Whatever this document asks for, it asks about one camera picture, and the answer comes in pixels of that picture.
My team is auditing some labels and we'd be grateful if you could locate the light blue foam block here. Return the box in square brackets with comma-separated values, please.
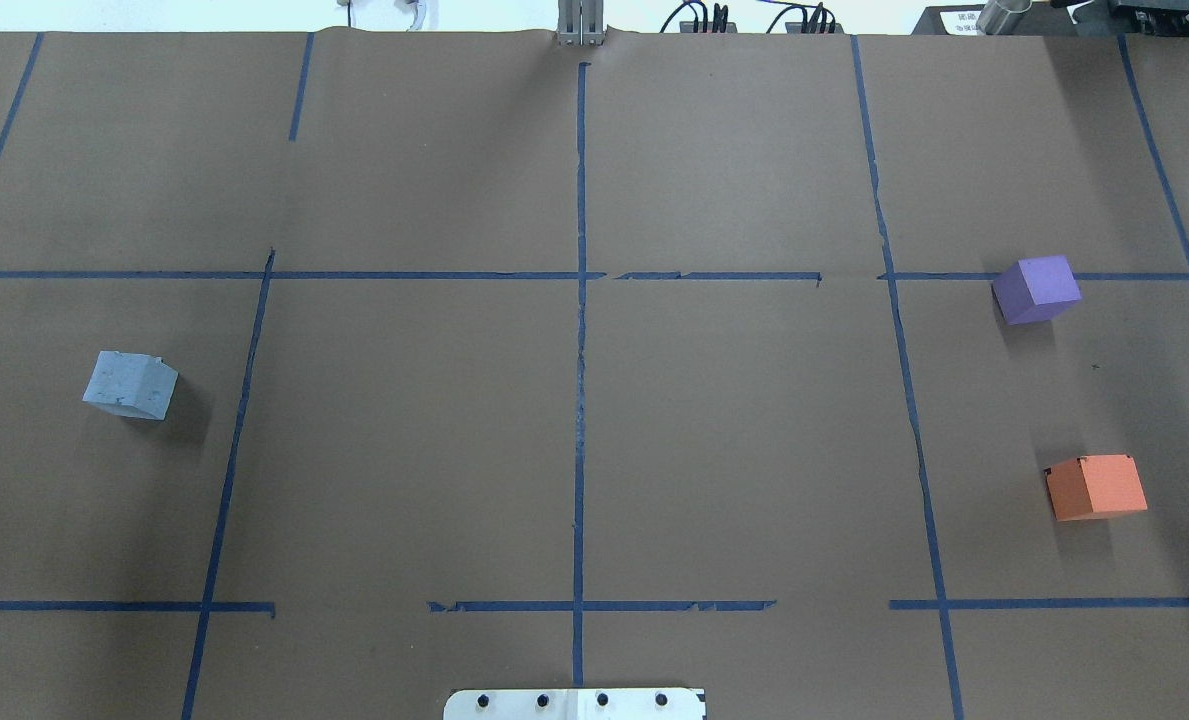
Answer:
[82, 350, 180, 421]

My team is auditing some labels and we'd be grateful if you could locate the purple foam block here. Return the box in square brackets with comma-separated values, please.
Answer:
[990, 255, 1083, 326]

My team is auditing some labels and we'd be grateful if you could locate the orange foam block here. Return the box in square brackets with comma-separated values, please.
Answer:
[1045, 454, 1149, 522]

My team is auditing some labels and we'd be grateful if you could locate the brown paper table cover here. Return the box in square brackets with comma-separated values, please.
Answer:
[0, 29, 1189, 719]

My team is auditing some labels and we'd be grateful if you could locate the metal cup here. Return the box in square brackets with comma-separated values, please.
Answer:
[975, 0, 1033, 36]

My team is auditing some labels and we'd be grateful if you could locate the aluminium frame post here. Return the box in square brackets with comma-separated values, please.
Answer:
[556, 0, 606, 48]

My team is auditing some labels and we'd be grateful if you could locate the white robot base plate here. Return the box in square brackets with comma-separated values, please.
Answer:
[443, 687, 707, 719]

